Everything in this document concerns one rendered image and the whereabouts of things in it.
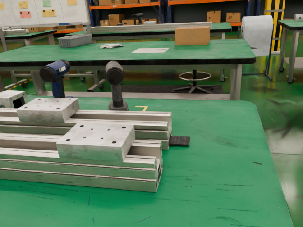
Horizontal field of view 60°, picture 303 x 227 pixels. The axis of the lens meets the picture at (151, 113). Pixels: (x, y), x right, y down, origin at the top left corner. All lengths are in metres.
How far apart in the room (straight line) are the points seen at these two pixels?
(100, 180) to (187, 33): 2.07
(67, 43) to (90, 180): 2.47
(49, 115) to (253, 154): 0.62
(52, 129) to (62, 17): 3.08
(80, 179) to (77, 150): 0.09
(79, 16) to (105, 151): 3.25
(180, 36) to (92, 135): 2.04
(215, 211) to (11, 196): 0.48
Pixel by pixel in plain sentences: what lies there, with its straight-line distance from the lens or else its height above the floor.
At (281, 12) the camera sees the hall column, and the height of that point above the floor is 0.80.
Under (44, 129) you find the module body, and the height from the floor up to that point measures 0.83.
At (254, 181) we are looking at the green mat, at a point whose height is 0.78.
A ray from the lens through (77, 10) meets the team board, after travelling 3.78.
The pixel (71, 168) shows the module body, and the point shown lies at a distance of 0.68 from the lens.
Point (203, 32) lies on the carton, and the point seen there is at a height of 0.89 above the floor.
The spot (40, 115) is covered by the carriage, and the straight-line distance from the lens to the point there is 0.90.
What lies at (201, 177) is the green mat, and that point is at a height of 0.78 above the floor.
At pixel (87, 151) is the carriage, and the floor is 0.89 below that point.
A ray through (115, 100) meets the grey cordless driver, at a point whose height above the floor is 0.88.
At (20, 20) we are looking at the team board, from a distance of 4.27.
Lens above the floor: 1.20
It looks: 23 degrees down
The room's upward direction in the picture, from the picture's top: 4 degrees counter-clockwise
